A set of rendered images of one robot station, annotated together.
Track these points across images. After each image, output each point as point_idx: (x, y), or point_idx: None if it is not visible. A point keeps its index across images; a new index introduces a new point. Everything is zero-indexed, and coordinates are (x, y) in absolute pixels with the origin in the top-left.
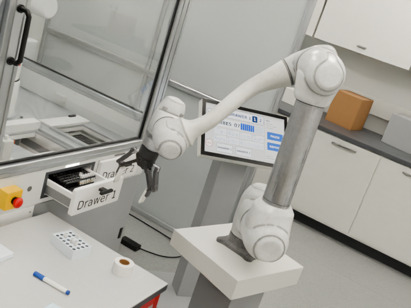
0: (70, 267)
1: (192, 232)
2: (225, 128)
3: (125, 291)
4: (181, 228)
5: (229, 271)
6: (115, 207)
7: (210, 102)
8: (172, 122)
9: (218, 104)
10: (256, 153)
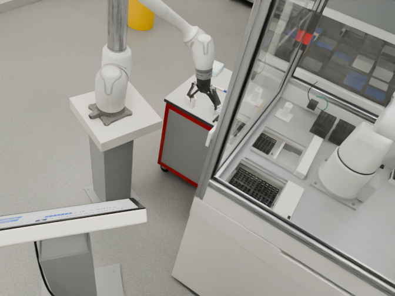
0: None
1: (149, 119)
2: (100, 207)
3: (186, 90)
4: (156, 121)
5: (131, 87)
6: None
7: (131, 208)
8: (202, 30)
9: (177, 15)
10: (44, 211)
